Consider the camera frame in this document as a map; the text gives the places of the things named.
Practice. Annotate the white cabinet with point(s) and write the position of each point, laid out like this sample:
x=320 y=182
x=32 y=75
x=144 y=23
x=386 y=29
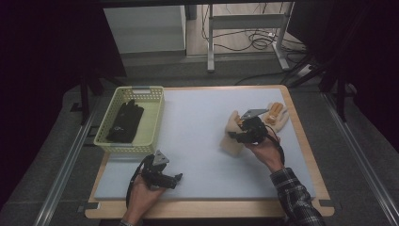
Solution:
x=144 y=28

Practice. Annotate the white metal desk frame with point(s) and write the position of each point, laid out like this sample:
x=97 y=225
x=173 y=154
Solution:
x=247 y=21

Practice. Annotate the metal floor rail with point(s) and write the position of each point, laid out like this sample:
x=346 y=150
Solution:
x=62 y=169
x=360 y=157

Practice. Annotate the beige knit glove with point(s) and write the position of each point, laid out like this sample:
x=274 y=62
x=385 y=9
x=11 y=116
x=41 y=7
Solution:
x=231 y=146
x=276 y=114

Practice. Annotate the pale yellow plastic basket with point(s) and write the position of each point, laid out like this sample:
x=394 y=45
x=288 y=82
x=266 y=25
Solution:
x=150 y=125

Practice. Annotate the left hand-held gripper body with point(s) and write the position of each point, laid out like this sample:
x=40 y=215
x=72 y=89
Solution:
x=156 y=175

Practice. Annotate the black stand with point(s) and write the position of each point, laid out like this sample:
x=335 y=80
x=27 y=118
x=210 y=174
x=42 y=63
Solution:
x=341 y=94
x=84 y=94

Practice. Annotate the white power strip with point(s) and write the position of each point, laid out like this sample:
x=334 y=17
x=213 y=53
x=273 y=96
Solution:
x=305 y=70

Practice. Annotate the black glove with round logo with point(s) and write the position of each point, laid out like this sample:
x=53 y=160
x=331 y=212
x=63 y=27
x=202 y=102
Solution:
x=124 y=125

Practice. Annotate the black tape piece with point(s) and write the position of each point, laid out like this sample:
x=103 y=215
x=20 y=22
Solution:
x=93 y=131
x=76 y=107
x=327 y=203
x=89 y=206

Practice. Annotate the person's right hand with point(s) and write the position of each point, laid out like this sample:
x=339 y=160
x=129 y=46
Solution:
x=266 y=152

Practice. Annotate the person's left hand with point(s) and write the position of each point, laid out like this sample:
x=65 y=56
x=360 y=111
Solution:
x=142 y=196

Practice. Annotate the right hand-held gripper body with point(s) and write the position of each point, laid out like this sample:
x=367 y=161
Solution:
x=255 y=127

